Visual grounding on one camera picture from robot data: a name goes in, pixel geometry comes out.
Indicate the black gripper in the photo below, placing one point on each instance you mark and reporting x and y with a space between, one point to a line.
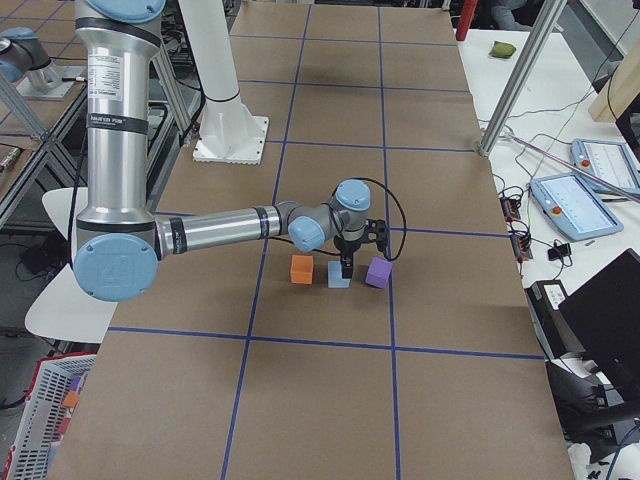
347 247

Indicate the light blue foam block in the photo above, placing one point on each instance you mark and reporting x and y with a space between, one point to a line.
335 280

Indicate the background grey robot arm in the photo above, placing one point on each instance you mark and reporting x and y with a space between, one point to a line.
26 64

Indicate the purple foam block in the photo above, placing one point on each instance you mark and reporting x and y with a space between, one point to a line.
378 273

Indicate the orange foam block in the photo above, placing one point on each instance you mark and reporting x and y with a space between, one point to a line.
302 269

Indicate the brown paper table mat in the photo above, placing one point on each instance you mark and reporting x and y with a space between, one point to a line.
225 369

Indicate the black power brick box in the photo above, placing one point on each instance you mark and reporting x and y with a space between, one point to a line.
554 333

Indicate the near teach pendant tablet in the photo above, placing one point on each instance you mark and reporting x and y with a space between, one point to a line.
574 208

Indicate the teach pendant tablet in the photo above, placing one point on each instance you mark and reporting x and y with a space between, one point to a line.
608 161
574 208

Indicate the black monitor laptop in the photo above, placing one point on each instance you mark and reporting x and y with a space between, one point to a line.
604 315

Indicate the green bean bag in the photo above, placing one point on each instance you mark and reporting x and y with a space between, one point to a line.
502 50

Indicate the far teach pendant tablet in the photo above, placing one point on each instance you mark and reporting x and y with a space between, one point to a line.
608 161

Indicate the white chair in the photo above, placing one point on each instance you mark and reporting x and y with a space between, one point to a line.
63 311

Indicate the white plastic basket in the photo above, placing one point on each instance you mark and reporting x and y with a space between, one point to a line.
39 431

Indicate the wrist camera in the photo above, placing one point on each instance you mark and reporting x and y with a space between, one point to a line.
376 231

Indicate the aluminium frame post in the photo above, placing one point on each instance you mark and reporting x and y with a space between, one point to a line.
537 38

